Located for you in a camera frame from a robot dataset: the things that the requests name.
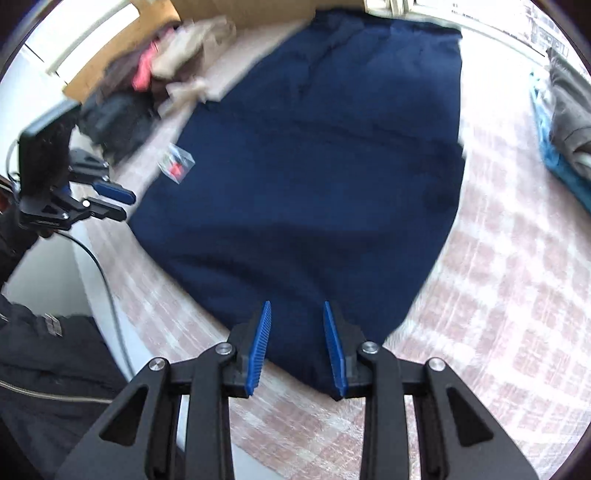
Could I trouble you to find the dark elastic waist pants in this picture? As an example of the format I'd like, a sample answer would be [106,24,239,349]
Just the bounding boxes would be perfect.
[78,90,155,164]

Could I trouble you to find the white window frame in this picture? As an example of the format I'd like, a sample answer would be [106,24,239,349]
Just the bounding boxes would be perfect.
[365,0,578,61]

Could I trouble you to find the plaid bed sheet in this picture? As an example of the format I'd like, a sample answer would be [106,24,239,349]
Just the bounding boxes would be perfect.
[78,18,591,480]

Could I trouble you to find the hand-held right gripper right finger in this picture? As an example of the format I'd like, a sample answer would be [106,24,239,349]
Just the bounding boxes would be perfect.
[322,300,541,480]

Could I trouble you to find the black zippered jacket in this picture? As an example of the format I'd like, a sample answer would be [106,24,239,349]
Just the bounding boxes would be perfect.
[0,295,134,480]

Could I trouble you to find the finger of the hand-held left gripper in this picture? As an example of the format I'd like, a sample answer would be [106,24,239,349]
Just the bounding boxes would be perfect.
[59,195,128,223]
[69,148,137,205]

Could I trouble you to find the pine wooden board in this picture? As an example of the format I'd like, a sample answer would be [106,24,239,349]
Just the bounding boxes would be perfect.
[62,9,185,104]

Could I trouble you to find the small clear plastic bag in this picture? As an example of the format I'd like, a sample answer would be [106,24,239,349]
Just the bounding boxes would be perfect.
[158,143,195,184]

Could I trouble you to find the small white cloth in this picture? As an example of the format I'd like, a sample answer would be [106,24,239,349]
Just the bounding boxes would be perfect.
[159,76,222,116]

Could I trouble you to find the black cable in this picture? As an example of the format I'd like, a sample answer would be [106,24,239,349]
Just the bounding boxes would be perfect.
[4,138,134,384]

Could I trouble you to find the grey folded garment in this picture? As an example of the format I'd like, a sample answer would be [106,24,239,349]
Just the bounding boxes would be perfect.
[545,48,591,178]

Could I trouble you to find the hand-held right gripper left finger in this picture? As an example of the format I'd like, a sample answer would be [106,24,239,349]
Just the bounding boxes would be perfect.
[55,300,273,480]

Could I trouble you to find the stack of folded clothes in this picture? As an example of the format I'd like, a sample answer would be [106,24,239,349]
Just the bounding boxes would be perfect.
[529,69,591,208]

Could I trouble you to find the navy blue pants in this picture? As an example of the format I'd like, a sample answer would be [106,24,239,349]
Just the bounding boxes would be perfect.
[127,9,467,393]

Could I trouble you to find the cream knit sweater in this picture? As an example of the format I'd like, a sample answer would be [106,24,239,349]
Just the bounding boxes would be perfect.
[152,16,236,79]

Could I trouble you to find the pink garment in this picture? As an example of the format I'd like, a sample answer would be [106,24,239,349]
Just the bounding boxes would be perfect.
[131,41,162,90]

